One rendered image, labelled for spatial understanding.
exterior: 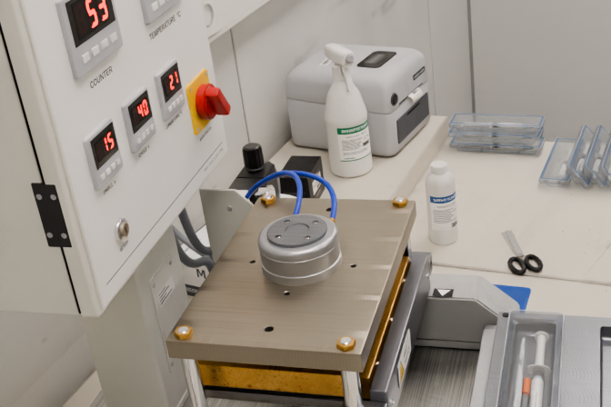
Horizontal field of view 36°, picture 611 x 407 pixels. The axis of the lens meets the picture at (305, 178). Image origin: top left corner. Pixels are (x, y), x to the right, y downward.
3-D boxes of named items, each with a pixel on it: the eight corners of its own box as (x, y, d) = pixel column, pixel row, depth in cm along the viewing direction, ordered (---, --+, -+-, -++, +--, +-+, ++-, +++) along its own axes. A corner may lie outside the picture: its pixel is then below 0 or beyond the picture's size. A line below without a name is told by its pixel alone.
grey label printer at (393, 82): (289, 148, 194) (278, 71, 186) (335, 111, 209) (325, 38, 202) (398, 162, 182) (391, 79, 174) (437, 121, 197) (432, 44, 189)
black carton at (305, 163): (281, 210, 170) (275, 176, 167) (295, 187, 178) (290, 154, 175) (312, 212, 168) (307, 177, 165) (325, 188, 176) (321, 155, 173)
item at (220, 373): (200, 397, 90) (182, 315, 86) (269, 272, 109) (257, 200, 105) (375, 412, 85) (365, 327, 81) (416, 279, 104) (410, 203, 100)
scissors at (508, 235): (546, 272, 150) (546, 267, 149) (513, 276, 149) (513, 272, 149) (522, 231, 162) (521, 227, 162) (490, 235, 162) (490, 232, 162)
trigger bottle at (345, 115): (324, 168, 184) (307, 46, 173) (360, 156, 186) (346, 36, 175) (345, 183, 176) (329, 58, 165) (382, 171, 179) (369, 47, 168)
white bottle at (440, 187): (425, 235, 165) (418, 162, 158) (450, 228, 166) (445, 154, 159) (436, 248, 160) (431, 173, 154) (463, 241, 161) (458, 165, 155)
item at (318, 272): (122, 413, 89) (92, 300, 84) (231, 244, 116) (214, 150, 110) (371, 437, 82) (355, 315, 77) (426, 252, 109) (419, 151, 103)
